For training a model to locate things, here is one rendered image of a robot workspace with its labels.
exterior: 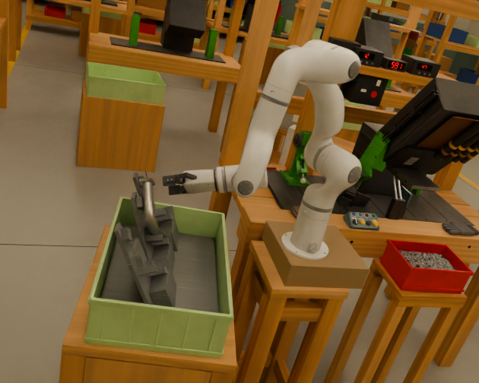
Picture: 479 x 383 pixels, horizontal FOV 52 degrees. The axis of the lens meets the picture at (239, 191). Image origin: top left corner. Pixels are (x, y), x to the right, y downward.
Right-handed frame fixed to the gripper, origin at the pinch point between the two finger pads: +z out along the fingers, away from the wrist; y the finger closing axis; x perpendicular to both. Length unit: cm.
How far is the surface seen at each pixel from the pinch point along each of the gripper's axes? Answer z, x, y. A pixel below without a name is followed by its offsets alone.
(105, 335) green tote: 21.1, 44.1, 0.5
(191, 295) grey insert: -1.9, 32.8, -19.5
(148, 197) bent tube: 6.5, 3.6, 0.9
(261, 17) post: -40, -94, -45
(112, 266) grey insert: 24.5, 20.1, -19.2
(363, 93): -88, -65, -76
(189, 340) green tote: -2.7, 47.9, -4.8
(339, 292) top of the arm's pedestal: -55, 35, -44
